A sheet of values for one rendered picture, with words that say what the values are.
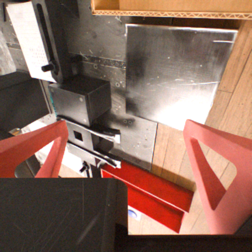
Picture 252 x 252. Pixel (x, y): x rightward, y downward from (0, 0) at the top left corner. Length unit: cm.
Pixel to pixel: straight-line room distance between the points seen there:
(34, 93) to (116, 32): 33
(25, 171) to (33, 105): 32
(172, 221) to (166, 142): 25
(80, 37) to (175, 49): 21
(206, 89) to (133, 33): 15
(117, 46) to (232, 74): 20
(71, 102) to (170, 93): 20
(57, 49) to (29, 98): 25
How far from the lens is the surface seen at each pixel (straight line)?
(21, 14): 45
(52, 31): 34
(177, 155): 40
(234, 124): 33
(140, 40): 30
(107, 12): 26
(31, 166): 29
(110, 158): 38
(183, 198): 45
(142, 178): 46
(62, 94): 36
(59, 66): 35
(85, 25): 39
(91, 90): 34
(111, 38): 35
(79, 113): 35
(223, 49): 27
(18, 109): 56
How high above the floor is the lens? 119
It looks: 44 degrees down
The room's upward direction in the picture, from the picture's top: 135 degrees counter-clockwise
